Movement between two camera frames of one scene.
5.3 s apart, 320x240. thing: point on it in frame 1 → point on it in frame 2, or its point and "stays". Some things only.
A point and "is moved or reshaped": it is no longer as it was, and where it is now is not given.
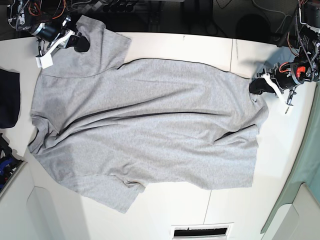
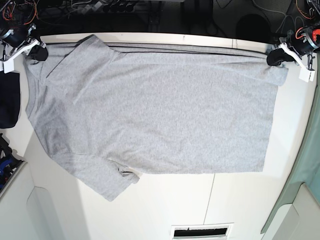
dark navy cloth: [10, 98] stays
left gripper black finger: [80, 43] → [38, 53]
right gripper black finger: [259, 85] → [277, 56]
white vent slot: [210, 231] stays
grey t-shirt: [107, 129] is moved or reshaped
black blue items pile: [9, 162] stays
